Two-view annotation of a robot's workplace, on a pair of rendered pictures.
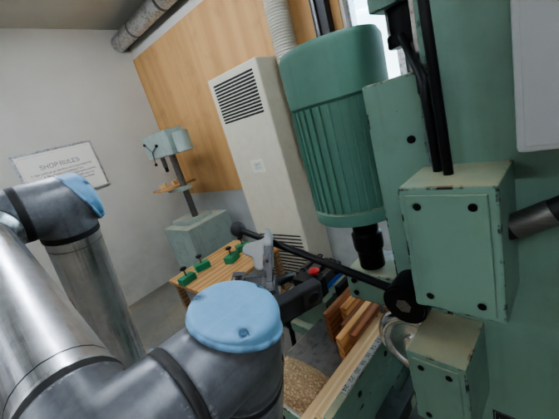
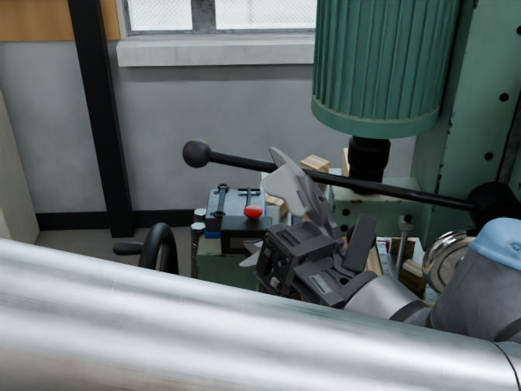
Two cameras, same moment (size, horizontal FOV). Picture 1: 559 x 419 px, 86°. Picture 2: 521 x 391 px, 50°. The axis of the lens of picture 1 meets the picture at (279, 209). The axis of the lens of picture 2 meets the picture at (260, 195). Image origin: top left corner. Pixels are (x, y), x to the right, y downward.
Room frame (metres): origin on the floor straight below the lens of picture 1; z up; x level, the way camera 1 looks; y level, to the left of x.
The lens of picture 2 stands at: (0.18, 0.48, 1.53)
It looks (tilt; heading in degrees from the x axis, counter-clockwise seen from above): 34 degrees down; 313
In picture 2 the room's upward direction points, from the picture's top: straight up
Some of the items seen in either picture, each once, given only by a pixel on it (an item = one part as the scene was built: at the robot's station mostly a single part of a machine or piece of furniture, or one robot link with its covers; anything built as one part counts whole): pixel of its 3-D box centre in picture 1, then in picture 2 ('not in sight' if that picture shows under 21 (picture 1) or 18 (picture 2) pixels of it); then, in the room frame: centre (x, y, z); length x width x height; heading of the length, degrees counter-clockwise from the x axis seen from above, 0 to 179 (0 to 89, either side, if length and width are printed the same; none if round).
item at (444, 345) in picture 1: (449, 371); not in sight; (0.31, -0.16, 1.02); 0.09 x 0.07 x 0.12; 131
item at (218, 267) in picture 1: (233, 287); not in sight; (2.03, 0.50, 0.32); 0.66 x 0.57 x 0.64; 133
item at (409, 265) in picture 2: not in sight; (412, 276); (0.51, -0.29, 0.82); 0.04 x 0.03 x 0.04; 178
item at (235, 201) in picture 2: (315, 273); (238, 216); (0.72, -0.04, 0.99); 0.13 x 0.11 x 0.06; 131
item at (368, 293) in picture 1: (384, 284); (374, 211); (0.54, -0.17, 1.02); 0.14 x 0.07 x 0.09; 41
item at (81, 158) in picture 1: (64, 172); not in sight; (2.87, 1.80, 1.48); 0.64 x 0.02 x 0.46; 135
